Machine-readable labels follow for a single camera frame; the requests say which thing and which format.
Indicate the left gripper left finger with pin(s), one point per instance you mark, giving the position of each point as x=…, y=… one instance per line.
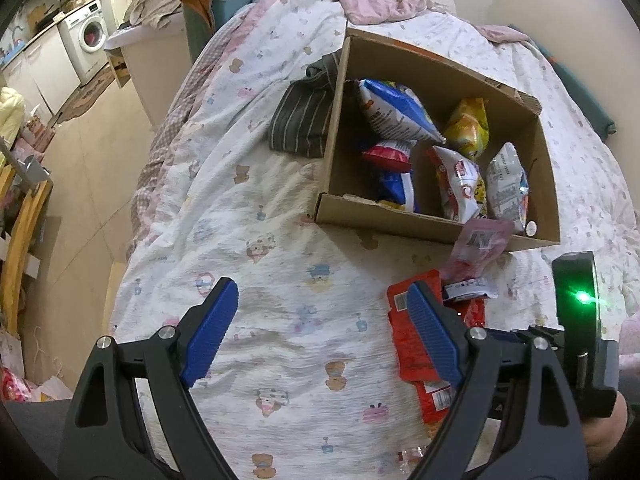
x=105, y=436

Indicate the wooden drying rack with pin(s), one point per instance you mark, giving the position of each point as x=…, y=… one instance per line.
x=37, y=190

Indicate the pink snack packet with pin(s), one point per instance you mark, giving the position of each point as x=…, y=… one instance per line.
x=481, y=241

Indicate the pink blanket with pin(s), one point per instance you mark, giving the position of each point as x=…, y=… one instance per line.
x=380, y=2

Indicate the yellow snack bag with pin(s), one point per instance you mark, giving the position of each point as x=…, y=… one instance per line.
x=467, y=129

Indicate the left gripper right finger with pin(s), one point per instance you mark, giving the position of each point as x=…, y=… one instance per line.
x=513, y=416

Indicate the white patterned bed quilt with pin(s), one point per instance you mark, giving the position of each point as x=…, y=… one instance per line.
x=306, y=384

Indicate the blue chip bag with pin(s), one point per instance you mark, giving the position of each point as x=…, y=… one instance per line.
x=394, y=112

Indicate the red white snack packet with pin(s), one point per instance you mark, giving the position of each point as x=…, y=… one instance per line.
x=390, y=155

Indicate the yellow cloth on rack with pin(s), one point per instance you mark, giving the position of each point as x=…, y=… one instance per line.
x=12, y=113

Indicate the light blue pink snack bag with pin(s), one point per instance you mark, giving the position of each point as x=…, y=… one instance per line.
x=507, y=187

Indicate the white washing machine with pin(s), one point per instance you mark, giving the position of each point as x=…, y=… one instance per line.
x=84, y=33

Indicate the dark striped cloth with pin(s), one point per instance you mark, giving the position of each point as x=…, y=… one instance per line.
x=300, y=123

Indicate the white kitchen cabinets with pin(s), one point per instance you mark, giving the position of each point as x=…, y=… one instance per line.
x=43, y=74

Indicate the large red snack bag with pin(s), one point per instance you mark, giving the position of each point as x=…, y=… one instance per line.
x=415, y=366

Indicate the white Povers snack bag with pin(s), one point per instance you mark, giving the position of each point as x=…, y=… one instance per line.
x=461, y=186

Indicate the small white blue packet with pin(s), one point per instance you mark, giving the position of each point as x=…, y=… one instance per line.
x=473, y=288

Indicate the person's right hand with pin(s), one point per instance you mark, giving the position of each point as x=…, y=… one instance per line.
x=602, y=435

